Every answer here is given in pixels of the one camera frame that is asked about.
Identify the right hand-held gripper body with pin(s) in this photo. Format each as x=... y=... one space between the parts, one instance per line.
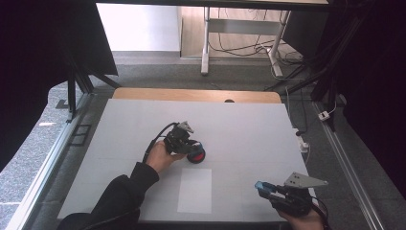
x=295 y=198

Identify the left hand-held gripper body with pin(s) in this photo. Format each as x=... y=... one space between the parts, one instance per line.
x=178 y=139

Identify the round red ink pad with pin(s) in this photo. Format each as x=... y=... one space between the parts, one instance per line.
x=197 y=156

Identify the person's right hand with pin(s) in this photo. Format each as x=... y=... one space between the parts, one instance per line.
x=303 y=222

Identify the person's left hand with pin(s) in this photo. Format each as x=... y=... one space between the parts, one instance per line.
x=161 y=158

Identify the white paper sheet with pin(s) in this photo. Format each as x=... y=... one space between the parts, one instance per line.
x=194 y=190

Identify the white cover board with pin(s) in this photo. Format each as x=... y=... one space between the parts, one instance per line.
x=242 y=127

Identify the white power strip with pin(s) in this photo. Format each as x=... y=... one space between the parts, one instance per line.
x=302 y=143

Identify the small white adapter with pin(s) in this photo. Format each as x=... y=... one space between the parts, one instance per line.
x=324 y=115

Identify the black metal stand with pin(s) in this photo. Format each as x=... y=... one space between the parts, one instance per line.
x=319 y=73
x=78 y=80

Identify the black curtain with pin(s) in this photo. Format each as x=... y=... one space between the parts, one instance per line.
x=373 y=80
x=38 y=64

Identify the aluminium rail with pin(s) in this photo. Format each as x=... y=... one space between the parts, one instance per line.
x=346 y=166
x=48 y=166

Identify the white desk frame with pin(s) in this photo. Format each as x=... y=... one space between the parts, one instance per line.
x=242 y=27

